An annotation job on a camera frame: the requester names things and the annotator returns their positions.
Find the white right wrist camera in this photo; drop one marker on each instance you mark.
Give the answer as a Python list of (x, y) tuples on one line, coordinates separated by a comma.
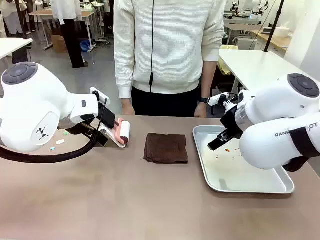
[(217, 99)]

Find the white container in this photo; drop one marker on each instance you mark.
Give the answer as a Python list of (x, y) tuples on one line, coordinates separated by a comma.
[(283, 31)]

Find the cyan paper scrap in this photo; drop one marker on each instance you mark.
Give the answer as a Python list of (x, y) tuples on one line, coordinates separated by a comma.
[(52, 148)]

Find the blue plastic bag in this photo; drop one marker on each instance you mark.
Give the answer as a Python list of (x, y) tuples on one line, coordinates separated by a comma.
[(85, 46)]

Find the large white table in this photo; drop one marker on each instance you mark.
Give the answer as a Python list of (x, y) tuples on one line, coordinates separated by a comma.
[(255, 65)]

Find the black pole stand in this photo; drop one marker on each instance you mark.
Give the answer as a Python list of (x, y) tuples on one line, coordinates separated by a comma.
[(272, 27), (21, 20)]

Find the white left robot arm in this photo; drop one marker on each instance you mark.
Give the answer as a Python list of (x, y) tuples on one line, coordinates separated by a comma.
[(30, 105)]

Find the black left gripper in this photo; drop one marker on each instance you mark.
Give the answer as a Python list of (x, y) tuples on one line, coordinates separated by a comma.
[(107, 117)]

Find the bystander in black trousers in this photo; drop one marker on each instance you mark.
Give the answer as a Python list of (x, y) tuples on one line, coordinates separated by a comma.
[(71, 37)]

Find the bystander in beige clothes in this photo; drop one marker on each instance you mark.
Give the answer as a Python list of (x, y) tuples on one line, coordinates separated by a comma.
[(11, 17)]

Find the wooden desk with metal legs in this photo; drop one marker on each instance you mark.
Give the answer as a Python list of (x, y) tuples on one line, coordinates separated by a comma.
[(50, 15)]

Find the cardboard box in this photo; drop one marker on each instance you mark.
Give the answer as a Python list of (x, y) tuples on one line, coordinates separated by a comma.
[(59, 43)]

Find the person's left hand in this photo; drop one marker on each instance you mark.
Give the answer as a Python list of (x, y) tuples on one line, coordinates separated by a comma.
[(200, 111)]

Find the person's bare left forearm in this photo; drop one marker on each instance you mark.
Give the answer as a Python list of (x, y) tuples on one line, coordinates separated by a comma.
[(208, 80)]

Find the dark brown cloth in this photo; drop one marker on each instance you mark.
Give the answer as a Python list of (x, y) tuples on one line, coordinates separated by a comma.
[(166, 148)]

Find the person's right hand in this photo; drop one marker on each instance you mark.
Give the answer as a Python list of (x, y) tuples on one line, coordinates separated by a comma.
[(127, 107)]

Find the silver metal tray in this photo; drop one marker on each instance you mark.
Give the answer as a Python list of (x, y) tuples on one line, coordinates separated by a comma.
[(235, 172)]

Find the wooden workbench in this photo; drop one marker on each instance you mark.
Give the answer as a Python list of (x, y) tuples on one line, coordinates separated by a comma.
[(272, 37)]

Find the white folding stand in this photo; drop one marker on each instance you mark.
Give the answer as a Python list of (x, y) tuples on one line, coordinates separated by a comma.
[(110, 136)]

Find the yellow cloth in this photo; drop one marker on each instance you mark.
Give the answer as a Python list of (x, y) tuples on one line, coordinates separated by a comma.
[(225, 62)]

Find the white side table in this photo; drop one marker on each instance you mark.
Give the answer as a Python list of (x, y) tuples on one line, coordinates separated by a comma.
[(12, 46)]

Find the green paper scrap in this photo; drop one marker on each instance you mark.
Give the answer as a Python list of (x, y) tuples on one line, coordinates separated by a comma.
[(66, 133)]

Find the pink white lint roller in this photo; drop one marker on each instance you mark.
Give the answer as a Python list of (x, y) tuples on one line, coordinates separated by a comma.
[(125, 130)]

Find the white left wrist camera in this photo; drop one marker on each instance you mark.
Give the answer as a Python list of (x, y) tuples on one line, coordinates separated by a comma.
[(100, 94)]

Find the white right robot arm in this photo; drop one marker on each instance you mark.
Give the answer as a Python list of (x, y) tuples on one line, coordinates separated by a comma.
[(275, 125)]

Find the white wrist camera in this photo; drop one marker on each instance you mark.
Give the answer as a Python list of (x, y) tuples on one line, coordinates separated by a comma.
[(217, 99), (100, 94)]

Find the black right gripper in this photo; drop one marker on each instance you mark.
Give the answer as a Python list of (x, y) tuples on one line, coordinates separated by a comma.
[(231, 122)]

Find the person in white sweater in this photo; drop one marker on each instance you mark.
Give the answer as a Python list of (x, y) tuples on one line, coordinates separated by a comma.
[(170, 45)]

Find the black wristwatch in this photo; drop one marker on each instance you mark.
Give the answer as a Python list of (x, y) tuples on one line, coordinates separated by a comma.
[(203, 100)]

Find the white paper scrap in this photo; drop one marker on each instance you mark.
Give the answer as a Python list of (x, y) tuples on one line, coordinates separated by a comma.
[(60, 142)]

